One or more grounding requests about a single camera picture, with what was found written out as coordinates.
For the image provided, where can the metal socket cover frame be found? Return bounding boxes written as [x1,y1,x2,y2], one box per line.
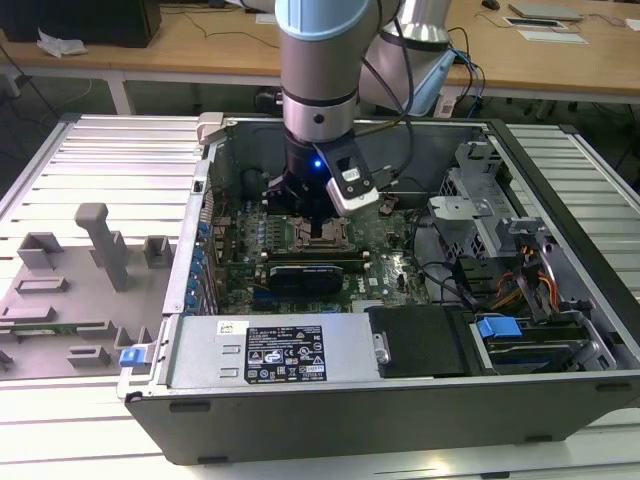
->
[293,218,350,250]

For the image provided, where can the silver topped green CPU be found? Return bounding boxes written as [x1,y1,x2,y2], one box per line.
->
[305,223,344,243]

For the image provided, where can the CPU socket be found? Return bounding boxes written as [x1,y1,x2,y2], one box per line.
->
[292,215,352,251]

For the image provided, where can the black graphics card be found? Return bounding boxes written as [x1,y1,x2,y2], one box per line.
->
[268,263,345,303]

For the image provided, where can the green motherboard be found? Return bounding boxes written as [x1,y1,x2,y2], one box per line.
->
[209,192,434,315]

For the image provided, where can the silver metal drive cage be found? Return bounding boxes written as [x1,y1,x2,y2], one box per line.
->
[428,142,509,259]

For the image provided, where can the pale blue teach pendant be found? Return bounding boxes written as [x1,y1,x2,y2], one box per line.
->
[407,49,457,119]

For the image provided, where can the silver power supply with label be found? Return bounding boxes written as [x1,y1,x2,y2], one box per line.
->
[167,313,377,390]

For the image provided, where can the black plastic shroud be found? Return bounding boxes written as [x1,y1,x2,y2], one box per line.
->
[366,304,484,380]

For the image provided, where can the wooden desk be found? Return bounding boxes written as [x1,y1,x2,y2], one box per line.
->
[444,0,640,109]
[0,7,284,117]

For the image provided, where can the black PC case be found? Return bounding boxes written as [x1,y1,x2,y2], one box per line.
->
[117,112,640,466]

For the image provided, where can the hard disk in blue carrier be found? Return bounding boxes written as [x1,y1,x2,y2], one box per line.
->
[474,315,591,375]

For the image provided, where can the grey parts rack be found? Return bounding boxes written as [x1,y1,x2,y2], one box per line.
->
[0,202,177,382]

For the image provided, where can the black computer tower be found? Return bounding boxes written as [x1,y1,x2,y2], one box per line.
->
[0,0,164,50]

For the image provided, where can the white crumpled paper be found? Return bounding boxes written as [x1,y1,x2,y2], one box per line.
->
[36,27,90,60]

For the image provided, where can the green RAM stick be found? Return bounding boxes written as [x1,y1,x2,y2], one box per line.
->
[8,323,80,335]

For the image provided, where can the white paper sheet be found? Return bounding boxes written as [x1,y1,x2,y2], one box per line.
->
[517,28,590,47]

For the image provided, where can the grey flat laptop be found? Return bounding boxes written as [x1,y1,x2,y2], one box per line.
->
[508,2,585,22]

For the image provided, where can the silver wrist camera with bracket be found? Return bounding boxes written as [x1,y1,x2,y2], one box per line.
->
[310,139,380,217]

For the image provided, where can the black camera cable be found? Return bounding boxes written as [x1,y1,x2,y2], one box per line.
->
[369,19,419,190]

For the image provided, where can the grey case latch handle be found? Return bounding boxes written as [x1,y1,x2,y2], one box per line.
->
[196,112,225,147]

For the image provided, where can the blue cable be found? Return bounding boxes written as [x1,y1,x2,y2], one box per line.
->
[452,47,487,119]

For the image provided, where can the yellow wire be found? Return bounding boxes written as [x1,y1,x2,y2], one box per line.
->
[492,287,526,309]

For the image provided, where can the orange wire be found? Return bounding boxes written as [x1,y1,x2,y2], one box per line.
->
[529,272,558,309]

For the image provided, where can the silver disk bay frame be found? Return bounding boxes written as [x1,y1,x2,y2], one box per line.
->
[469,299,619,376]

